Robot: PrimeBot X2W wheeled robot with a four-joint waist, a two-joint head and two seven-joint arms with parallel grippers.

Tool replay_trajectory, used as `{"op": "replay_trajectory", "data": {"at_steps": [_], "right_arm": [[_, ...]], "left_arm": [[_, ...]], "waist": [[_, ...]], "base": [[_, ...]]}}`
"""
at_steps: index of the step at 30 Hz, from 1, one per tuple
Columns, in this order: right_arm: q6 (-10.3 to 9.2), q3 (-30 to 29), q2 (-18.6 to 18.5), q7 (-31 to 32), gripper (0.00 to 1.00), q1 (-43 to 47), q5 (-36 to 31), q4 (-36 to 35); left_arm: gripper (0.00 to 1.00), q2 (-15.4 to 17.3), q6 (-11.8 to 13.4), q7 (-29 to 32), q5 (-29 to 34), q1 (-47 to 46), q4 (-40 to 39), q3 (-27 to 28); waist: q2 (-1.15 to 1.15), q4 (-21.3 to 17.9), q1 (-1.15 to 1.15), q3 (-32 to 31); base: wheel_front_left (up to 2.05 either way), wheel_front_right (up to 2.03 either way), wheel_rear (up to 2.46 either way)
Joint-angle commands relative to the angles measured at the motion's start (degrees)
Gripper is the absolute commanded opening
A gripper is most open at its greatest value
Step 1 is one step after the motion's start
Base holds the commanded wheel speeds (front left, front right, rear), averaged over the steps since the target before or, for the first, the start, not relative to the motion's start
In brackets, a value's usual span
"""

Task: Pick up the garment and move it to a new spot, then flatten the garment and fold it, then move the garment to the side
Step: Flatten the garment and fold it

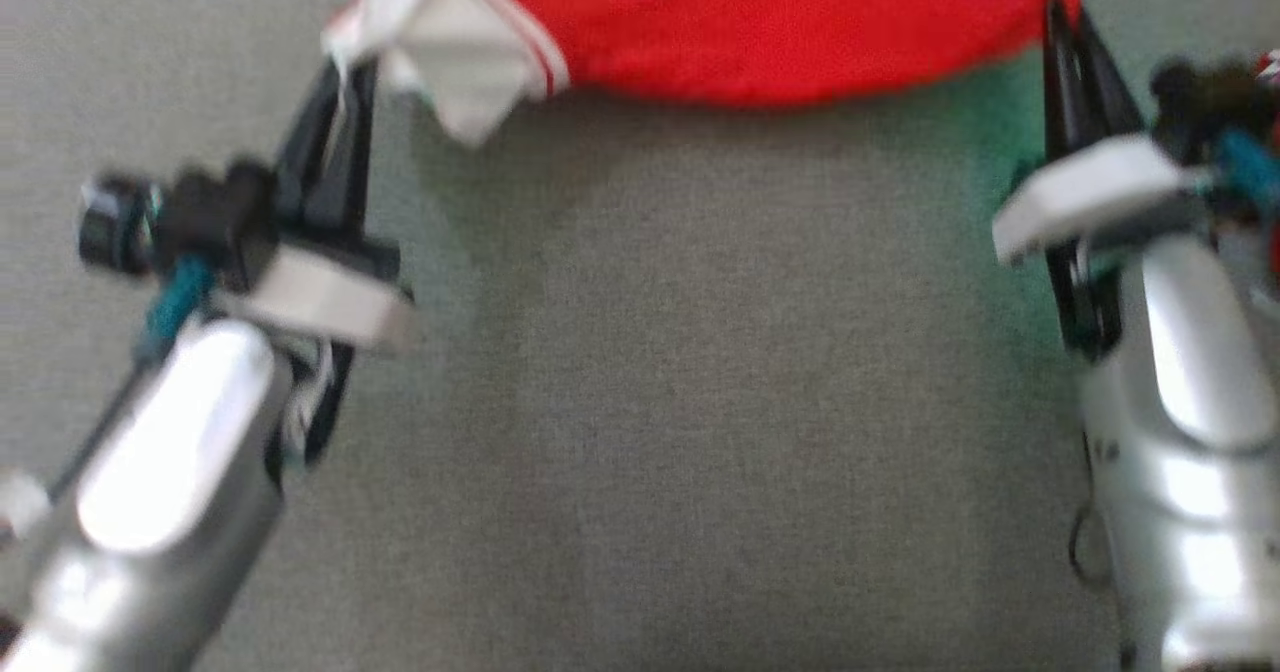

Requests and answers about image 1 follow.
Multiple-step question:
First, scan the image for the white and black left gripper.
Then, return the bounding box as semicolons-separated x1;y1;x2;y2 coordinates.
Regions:
212;57;417;465

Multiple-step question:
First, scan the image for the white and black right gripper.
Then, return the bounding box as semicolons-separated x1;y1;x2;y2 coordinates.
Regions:
992;0;1219;361

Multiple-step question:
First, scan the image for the red jersey with white trim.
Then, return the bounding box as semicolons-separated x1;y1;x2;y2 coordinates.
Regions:
322;0;1084;149

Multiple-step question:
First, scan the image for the grey fabric sofa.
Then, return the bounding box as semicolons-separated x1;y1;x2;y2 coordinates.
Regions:
0;0;1280;672

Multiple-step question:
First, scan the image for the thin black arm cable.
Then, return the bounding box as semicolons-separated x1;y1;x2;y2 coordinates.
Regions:
1066;430;1113;591

